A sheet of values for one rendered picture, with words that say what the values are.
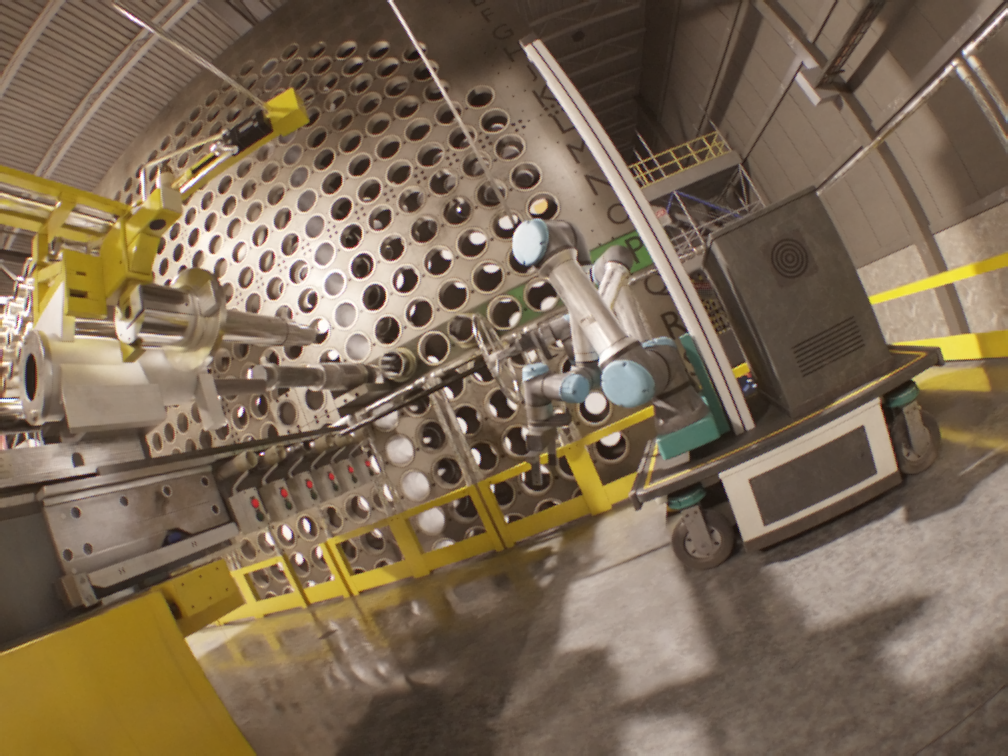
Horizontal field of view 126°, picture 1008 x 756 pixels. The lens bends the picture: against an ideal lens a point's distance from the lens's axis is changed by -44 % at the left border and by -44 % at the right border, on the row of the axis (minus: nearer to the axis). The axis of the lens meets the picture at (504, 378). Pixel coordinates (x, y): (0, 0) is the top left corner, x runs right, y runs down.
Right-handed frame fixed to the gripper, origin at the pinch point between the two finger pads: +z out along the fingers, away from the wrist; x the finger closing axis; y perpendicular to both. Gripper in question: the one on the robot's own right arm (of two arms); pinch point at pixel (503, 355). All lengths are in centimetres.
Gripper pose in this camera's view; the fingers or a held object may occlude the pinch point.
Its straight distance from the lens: 175.6
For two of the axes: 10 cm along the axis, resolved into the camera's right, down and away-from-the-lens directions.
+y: -4.1, -9.1, 0.8
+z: -8.9, 4.2, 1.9
